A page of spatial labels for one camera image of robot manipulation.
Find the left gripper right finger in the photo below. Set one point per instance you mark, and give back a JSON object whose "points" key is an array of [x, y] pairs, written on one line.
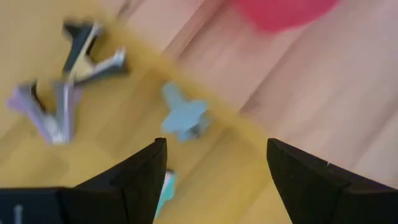
{"points": [[326, 193]]}

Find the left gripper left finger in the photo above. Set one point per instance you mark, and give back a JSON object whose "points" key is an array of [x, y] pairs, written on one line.
{"points": [[124, 193]]}

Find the light blue staple remover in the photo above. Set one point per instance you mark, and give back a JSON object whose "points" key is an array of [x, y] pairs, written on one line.
{"points": [[183, 115]]}

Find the purple staple remover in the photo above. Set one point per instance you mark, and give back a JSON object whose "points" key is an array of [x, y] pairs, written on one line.
{"points": [[65, 102]]}

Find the black staple remover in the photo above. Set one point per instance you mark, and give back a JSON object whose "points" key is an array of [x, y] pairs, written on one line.
{"points": [[77, 40]]}

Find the yellow plastic tray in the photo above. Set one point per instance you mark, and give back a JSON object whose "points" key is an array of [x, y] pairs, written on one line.
{"points": [[93, 155]]}

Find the red desk lamp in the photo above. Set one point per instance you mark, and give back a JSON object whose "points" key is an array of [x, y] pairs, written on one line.
{"points": [[280, 15]]}

